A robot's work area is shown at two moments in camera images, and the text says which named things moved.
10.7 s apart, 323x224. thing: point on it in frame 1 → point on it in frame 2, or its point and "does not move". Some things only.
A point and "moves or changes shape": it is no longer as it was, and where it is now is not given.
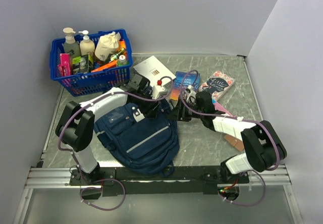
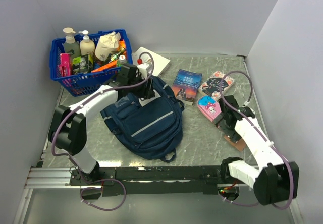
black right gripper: x=179 y=113 → x=233 y=135
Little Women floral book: x=217 y=85 does not move
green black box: x=83 y=64 does not move
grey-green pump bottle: x=70 y=44 does not move
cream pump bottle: x=87 y=46 does not move
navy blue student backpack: x=150 y=144 moves or changes shape
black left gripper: x=150 y=112 → x=149 y=92
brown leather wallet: x=236 y=143 does not move
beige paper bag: x=107 y=44 does not move
